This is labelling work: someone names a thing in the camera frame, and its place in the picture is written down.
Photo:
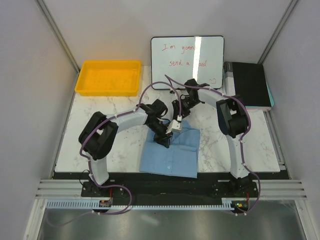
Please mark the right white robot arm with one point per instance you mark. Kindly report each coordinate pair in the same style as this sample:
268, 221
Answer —
233, 119

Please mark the blue long sleeve shirt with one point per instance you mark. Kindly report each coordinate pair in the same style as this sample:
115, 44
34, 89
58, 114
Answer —
180, 159

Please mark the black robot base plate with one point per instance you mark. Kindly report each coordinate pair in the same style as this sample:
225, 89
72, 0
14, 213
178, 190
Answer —
206, 184

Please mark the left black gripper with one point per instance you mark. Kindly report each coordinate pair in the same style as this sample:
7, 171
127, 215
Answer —
163, 139

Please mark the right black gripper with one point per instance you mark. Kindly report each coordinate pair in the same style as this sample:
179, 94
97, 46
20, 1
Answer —
175, 104

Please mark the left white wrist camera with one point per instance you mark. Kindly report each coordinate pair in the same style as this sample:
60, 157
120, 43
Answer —
175, 126

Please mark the black binder folder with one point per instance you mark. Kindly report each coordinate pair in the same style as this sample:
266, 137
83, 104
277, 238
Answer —
247, 80

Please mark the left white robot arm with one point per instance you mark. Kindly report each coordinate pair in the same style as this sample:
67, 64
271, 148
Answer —
98, 136

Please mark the small whiteboard with red writing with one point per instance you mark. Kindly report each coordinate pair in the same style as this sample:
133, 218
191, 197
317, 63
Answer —
188, 57

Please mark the white slotted cable duct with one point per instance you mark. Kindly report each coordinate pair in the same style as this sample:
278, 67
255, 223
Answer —
99, 204

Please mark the yellow plastic tray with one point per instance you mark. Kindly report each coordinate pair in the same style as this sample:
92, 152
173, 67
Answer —
109, 78

